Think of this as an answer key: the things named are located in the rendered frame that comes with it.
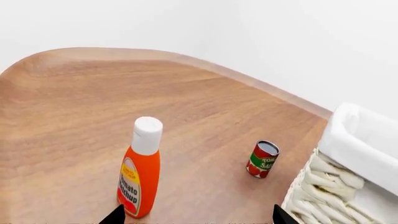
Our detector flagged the red tomato sauce can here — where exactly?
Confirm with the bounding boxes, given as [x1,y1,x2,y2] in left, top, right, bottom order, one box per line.
[246,139,280,179]

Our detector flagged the orange tomato ketchup bottle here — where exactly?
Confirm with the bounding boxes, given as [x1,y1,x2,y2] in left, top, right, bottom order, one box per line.
[116,116,164,219]

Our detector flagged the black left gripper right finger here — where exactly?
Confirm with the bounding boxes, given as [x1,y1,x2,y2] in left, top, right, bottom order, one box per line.
[273,203,302,224]

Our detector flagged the white woven basket with liner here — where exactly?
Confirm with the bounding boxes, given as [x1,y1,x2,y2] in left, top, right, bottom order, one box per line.
[280,101,398,224]

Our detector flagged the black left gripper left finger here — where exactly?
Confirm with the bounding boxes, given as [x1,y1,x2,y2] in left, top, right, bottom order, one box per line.
[98,203,126,224]

